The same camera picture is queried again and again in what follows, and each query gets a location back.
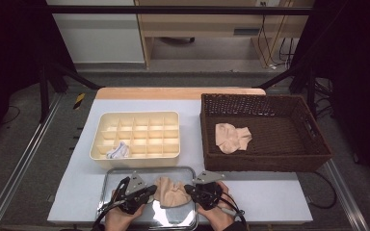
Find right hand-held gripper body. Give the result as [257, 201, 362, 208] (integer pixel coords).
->
[192, 170, 226, 211]

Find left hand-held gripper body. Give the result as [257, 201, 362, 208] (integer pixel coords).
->
[97, 172, 151, 216]

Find beige sock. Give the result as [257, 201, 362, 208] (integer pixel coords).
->
[215, 122, 253, 155]
[153, 176, 193, 209]

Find cream divided storage box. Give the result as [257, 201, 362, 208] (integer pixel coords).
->
[90, 110, 181, 168]

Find clear lid with round knob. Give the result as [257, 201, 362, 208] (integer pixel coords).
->
[94, 166, 199, 231]

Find brown woven basket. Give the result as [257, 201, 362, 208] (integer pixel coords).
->
[199, 92, 333, 173]

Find person's left hand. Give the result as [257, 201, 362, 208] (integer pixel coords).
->
[104, 191, 146, 231]

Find person's right hand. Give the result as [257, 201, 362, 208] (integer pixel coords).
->
[196, 181, 239, 231]

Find black yellow striped tape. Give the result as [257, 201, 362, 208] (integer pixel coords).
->
[72, 92, 87, 111]

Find black metal stand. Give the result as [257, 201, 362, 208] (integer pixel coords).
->
[255, 61, 319, 119]
[39, 61, 103, 124]

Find white cabinet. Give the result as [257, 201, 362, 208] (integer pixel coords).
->
[46, 0, 146, 64]

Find wooden desk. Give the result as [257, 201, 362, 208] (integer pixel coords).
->
[134, 0, 316, 70]

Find black crossbar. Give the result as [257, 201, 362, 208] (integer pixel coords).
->
[46, 4, 314, 16]

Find black curtain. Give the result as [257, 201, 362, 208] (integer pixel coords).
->
[290, 0, 370, 191]
[0, 0, 78, 152]

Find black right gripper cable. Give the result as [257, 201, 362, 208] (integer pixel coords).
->
[218, 192, 249, 231]

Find aluminium rail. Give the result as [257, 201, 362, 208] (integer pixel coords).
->
[0, 92, 64, 231]
[324, 158, 370, 231]

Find black floor cable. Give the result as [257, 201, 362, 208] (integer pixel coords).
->
[305, 171, 338, 210]

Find yellow cable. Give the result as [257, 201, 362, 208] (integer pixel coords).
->
[257, 0, 295, 67]

